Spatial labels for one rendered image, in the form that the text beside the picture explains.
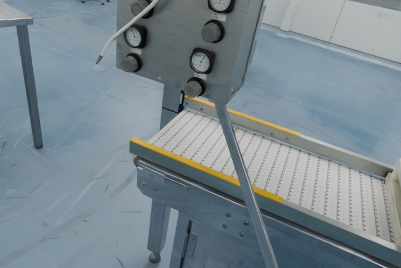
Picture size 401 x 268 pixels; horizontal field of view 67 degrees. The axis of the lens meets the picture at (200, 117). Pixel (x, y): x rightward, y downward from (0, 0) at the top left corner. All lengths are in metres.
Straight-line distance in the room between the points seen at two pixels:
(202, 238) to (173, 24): 0.55
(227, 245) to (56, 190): 1.20
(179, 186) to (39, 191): 1.24
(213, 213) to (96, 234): 0.98
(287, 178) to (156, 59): 0.40
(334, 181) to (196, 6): 0.52
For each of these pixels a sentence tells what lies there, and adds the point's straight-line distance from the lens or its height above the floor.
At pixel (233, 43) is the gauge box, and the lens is 0.46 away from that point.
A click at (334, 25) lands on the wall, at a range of 5.70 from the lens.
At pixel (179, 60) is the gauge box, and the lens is 0.50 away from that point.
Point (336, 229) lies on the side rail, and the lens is 0.63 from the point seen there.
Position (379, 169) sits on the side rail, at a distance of 0.87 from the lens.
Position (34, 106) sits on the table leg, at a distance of 1.97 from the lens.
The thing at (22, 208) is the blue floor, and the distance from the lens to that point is 1.78.
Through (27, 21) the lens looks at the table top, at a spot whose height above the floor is 0.78.
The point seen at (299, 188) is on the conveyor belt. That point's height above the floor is 0.82.
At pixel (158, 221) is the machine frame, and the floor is 0.28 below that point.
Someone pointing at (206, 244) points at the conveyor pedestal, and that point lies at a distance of 0.85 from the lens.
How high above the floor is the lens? 1.26
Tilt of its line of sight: 30 degrees down
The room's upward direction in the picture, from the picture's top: 10 degrees clockwise
